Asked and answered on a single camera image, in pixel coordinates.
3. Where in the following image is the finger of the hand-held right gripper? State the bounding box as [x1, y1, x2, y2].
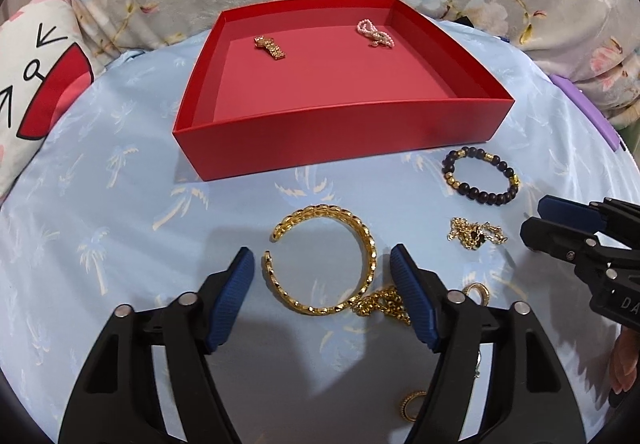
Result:
[537, 195, 640, 245]
[520, 216, 621, 285]

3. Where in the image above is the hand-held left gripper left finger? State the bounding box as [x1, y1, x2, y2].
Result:
[59, 246, 257, 444]

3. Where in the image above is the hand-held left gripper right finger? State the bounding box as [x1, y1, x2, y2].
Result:
[390, 244, 612, 444]

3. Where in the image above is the gold chain necklace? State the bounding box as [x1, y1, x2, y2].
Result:
[350, 286, 485, 380]

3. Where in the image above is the gold hoop earring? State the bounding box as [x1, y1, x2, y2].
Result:
[462, 283, 493, 307]

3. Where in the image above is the gold necklace with dark pendant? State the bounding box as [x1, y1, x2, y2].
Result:
[446, 217, 508, 251]

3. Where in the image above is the gold ring with stone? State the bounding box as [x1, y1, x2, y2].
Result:
[400, 390, 428, 422]

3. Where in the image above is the black bead bracelet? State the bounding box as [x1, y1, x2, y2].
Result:
[441, 149, 521, 205]

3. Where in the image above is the gold bangle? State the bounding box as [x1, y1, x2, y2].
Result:
[263, 205, 377, 318]

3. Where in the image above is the red cardboard box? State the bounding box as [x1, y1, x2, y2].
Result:
[172, 0, 516, 183]

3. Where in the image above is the gold wrist watch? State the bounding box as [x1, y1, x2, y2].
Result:
[253, 36, 287, 61]

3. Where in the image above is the pearl bracelet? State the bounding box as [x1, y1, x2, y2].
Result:
[356, 19, 396, 50]

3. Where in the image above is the person's right hand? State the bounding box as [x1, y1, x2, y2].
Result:
[607, 326, 640, 407]

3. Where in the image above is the purple plastic object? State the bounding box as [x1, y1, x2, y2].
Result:
[549, 73, 621, 152]

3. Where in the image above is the light blue palm print cloth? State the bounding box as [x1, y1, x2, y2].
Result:
[0, 16, 640, 444]

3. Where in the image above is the white cartoon face cushion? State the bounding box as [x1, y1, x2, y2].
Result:
[0, 0, 96, 197]

